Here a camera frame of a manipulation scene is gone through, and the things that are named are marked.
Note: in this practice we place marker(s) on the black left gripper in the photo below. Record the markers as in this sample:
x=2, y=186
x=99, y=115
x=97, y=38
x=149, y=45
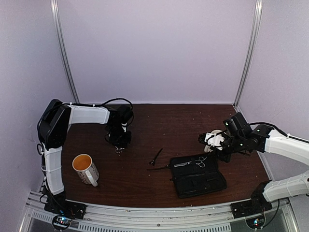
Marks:
x=122, y=144

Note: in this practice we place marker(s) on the aluminium corner post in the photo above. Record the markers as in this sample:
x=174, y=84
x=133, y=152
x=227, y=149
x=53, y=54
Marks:
x=257, y=16
x=63, y=52

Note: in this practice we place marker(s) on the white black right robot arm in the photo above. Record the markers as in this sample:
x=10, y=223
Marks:
x=270, y=140

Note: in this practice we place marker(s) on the right round circuit board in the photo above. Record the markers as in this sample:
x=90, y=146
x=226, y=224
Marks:
x=255, y=222

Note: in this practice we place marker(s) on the aluminium front rail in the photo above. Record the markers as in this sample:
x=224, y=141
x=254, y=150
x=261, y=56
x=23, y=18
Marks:
x=209, y=218

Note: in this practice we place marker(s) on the aluminium left corner post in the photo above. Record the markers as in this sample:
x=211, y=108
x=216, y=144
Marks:
x=63, y=52

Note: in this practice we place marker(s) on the left round circuit board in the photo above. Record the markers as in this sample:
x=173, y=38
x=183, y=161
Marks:
x=60, y=222

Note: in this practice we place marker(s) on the patterned mug orange inside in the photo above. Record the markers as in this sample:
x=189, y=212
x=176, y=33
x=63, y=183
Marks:
x=85, y=168

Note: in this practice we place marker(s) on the round circuit board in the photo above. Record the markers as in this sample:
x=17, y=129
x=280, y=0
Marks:
x=255, y=222
x=60, y=222

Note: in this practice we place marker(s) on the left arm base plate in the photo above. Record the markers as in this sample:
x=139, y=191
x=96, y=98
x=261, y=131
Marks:
x=58, y=204

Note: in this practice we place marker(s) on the cream white mug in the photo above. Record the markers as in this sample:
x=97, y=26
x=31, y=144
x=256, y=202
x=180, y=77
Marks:
x=213, y=140

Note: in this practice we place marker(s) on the silver plain hair scissors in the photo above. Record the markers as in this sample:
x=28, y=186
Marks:
x=118, y=151

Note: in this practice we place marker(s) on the silver thinning scissors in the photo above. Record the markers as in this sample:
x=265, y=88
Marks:
x=199, y=162

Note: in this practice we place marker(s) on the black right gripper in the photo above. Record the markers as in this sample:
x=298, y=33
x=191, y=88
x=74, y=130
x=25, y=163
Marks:
x=225, y=158

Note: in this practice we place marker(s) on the black zip tool case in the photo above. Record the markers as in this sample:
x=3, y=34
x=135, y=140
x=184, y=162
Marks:
x=191, y=180

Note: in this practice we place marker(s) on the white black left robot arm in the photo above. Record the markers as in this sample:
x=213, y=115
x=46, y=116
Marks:
x=56, y=121

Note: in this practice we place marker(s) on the black hair clip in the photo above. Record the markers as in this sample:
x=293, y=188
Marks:
x=160, y=168
x=152, y=162

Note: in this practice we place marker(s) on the aluminium right corner post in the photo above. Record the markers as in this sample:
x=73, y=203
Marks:
x=257, y=16

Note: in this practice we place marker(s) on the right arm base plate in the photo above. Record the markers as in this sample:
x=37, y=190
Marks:
x=248, y=208

